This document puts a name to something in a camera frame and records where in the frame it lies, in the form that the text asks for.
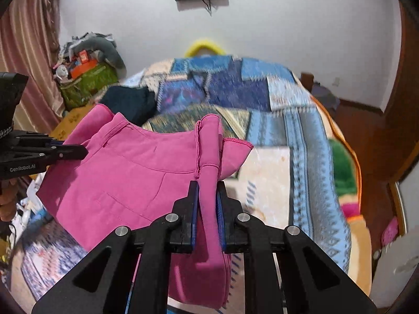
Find pink pants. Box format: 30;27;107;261
38;104;252;309

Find person's left hand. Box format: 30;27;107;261
0;179;18;222

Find wooden lap desk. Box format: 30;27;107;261
49;104;94;140

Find white crumpled cloth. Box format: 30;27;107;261
17;172;46;223

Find orange box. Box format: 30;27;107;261
70;50;98;79

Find dark folded garment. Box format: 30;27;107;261
100;86;157;126

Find blue patchwork bedspread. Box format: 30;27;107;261
2;55;354;313

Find grey plush toy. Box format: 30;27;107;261
71;34;126;78

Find striped pink curtain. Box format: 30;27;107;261
1;0;65;133

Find yellow foam bed rail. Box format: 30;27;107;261
185;38;226;58

